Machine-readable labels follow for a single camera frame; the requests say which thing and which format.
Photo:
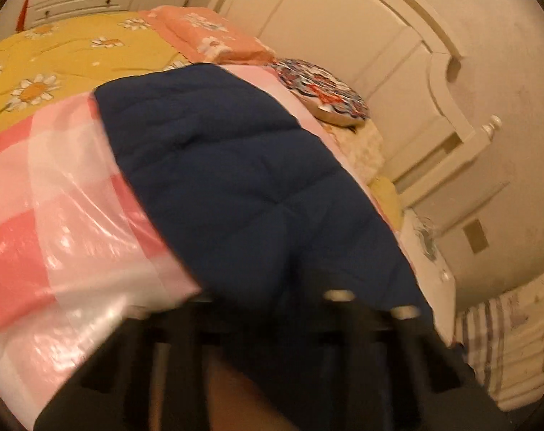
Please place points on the white nightstand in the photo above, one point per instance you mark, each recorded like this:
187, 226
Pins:
427, 260

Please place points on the wall switch plate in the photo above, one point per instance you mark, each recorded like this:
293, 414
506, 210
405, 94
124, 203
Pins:
476, 235

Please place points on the yellow pillow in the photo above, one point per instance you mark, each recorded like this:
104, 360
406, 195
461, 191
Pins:
386, 195

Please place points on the cream carved headboard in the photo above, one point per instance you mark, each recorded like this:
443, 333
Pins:
357, 40

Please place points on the yellow daisy bedspread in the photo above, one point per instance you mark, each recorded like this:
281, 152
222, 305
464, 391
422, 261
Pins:
61, 63

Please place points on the pink daisy pillow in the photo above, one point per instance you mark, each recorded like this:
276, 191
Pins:
204, 31

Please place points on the patterned round cushion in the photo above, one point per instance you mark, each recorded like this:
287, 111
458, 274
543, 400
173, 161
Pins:
321, 90

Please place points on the navy quilted jacket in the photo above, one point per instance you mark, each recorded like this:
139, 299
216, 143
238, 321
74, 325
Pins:
218, 179

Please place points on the pink checkered plastic sheet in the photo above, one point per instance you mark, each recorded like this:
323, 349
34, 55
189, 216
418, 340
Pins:
52, 233

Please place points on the striped cream curtain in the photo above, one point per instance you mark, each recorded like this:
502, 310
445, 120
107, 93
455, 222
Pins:
510, 341

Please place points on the cream fuzzy pillow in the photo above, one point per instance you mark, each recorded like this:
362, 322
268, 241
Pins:
357, 148

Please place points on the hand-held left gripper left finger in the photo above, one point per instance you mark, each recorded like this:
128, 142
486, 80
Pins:
182, 350

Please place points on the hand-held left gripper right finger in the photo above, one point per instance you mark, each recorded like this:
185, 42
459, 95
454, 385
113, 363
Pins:
409, 350

